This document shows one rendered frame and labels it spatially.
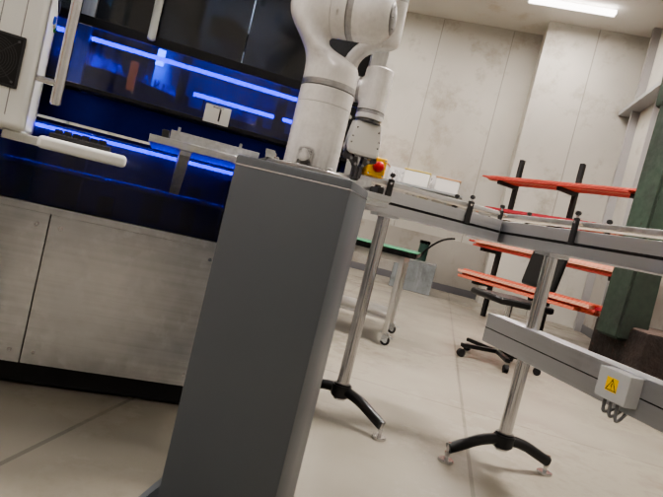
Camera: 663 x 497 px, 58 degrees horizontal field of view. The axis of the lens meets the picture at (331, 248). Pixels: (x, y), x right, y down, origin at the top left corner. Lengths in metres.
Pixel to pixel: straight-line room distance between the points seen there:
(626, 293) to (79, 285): 3.42
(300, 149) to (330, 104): 0.11
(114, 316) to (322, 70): 1.16
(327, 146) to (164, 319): 1.04
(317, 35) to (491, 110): 9.48
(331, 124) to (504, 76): 9.68
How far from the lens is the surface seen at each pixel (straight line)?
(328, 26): 1.36
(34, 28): 1.57
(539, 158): 10.03
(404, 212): 2.34
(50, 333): 2.14
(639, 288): 4.41
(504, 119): 10.74
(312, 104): 1.29
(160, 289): 2.08
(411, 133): 10.67
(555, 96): 10.25
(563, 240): 2.23
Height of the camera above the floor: 0.78
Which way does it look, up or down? 3 degrees down
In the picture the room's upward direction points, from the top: 14 degrees clockwise
